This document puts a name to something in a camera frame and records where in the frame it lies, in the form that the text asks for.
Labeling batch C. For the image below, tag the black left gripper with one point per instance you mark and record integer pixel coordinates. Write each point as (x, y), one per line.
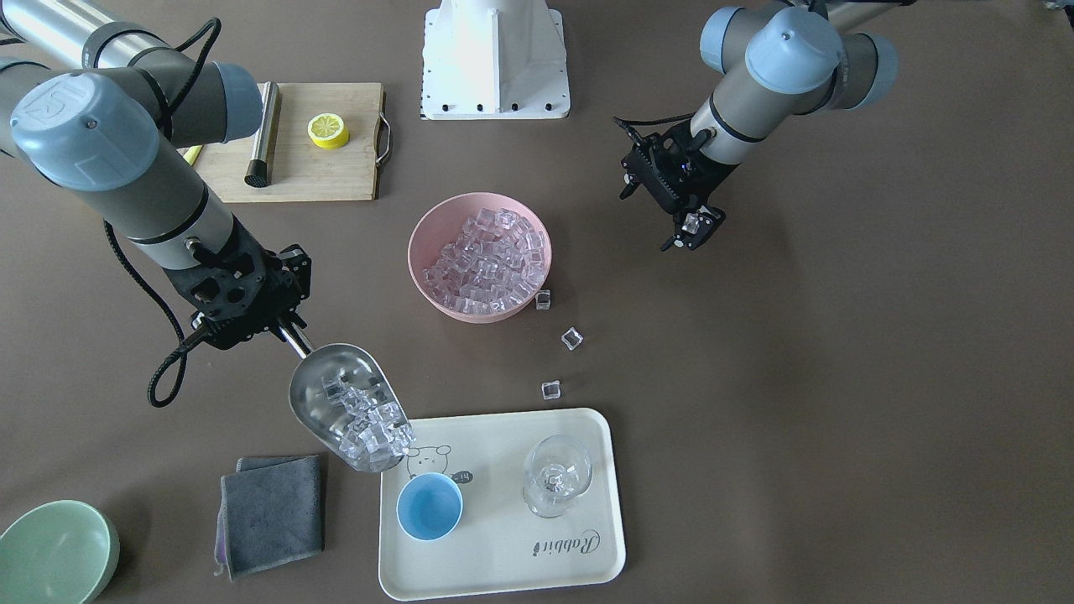
(710, 181)

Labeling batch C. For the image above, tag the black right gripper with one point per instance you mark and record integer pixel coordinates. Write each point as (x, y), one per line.
(293, 270)

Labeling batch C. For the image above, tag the stainless steel ice scoop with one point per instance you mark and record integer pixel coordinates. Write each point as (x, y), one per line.
(342, 396)

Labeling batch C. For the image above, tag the pink bowl with ice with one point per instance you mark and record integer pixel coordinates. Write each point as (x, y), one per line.
(480, 257)

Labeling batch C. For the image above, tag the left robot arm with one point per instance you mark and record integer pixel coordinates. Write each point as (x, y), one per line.
(788, 58)

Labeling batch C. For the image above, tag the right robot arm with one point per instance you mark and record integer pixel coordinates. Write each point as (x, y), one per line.
(110, 127)

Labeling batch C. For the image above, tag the clear ice cube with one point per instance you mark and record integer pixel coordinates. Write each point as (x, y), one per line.
(572, 338)
(543, 299)
(551, 390)

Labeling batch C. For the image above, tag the light blue cup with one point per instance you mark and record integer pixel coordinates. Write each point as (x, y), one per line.
(429, 507)

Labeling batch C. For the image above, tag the black and silver muddler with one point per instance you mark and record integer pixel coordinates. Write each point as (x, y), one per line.
(259, 167)

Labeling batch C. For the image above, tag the wooden cutting board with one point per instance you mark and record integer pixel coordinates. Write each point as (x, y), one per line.
(300, 171)

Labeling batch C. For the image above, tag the yellow lemon half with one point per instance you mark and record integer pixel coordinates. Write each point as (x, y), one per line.
(328, 131)

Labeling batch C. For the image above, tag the dark grey folded cloth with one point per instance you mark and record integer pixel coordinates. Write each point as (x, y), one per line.
(271, 514)

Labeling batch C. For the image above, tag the clear wine glass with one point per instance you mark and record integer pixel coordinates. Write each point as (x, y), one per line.
(557, 471)

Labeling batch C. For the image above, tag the mint green bowl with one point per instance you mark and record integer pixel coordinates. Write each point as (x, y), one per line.
(64, 551)

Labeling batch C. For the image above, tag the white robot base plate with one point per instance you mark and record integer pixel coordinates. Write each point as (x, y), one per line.
(494, 60)

